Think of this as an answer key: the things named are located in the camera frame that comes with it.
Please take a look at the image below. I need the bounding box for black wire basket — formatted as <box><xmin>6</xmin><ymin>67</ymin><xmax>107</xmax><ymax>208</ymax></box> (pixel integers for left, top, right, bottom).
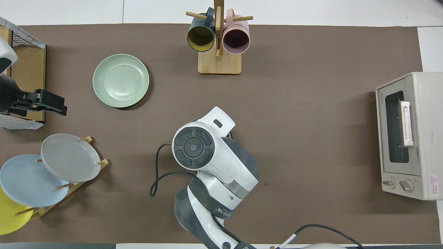
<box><xmin>0</xmin><ymin>29</ymin><xmax>46</xmax><ymax>49</ymax></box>

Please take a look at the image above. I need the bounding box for white patterned cloth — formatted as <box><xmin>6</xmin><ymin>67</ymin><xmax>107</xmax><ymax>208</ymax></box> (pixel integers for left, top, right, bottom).
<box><xmin>0</xmin><ymin>17</ymin><xmax>46</xmax><ymax>49</ymax></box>
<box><xmin>0</xmin><ymin>113</ymin><xmax>45</xmax><ymax>130</ymax></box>

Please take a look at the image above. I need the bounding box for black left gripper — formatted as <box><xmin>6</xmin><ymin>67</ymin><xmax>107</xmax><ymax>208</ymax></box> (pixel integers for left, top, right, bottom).
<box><xmin>0</xmin><ymin>74</ymin><xmax>68</xmax><ymax>116</ymax></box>

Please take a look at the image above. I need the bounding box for light blue plate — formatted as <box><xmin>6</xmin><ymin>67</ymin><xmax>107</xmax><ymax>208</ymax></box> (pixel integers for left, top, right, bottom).
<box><xmin>0</xmin><ymin>154</ymin><xmax>70</xmax><ymax>207</ymax></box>

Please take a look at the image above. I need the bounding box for wooden mug tree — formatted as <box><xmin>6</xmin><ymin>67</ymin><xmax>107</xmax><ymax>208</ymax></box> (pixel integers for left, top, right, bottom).
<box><xmin>186</xmin><ymin>0</ymin><xmax>253</xmax><ymax>75</ymax></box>

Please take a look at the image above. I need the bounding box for white toaster oven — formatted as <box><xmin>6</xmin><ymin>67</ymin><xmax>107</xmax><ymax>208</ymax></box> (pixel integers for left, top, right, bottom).
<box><xmin>376</xmin><ymin>72</ymin><xmax>443</xmax><ymax>201</ymax></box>

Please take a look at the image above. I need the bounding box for dark teal mug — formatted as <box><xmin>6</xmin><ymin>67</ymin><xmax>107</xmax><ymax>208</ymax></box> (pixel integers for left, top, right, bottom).
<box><xmin>187</xmin><ymin>8</ymin><xmax>216</xmax><ymax>52</ymax></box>

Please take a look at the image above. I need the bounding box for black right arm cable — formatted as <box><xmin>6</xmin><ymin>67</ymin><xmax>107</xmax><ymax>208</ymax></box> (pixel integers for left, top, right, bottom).
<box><xmin>150</xmin><ymin>142</ymin><xmax>208</xmax><ymax>197</ymax></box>

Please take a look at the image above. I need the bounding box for brown table mat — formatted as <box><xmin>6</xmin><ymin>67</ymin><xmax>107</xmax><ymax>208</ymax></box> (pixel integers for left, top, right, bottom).
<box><xmin>0</xmin><ymin>24</ymin><xmax>442</xmax><ymax>244</ymax></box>

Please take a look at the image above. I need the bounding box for gray plate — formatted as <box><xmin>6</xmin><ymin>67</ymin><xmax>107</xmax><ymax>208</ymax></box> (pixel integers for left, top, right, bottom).
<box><xmin>41</xmin><ymin>133</ymin><xmax>101</xmax><ymax>183</ymax></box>

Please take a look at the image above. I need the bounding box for pink mug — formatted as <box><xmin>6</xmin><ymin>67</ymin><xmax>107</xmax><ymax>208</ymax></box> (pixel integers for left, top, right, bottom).
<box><xmin>223</xmin><ymin>9</ymin><xmax>250</xmax><ymax>55</ymax></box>

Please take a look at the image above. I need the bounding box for black cable with white connector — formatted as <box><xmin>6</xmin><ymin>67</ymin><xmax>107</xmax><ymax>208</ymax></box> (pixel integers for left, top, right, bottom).
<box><xmin>277</xmin><ymin>224</ymin><xmax>364</xmax><ymax>249</ymax></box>

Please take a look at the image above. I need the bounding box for wooden plate rack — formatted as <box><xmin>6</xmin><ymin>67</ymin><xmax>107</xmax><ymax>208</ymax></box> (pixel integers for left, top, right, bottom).
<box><xmin>16</xmin><ymin>136</ymin><xmax>110</xmax><ymax>220</ymax></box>

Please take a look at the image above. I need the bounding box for yellow plate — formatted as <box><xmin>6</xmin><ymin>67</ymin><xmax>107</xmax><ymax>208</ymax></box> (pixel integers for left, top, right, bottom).
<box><xmin>0</xmin><ymin>187</ymin><xmax>34</xmax><ymax>236</ymax></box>

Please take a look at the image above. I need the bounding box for light green plate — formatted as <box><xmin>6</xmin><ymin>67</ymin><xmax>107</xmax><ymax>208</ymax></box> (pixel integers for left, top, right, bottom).
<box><xmin>92</xmin><ymin>54</ymin><xmax>150</xmax><ymax>108</ymax></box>

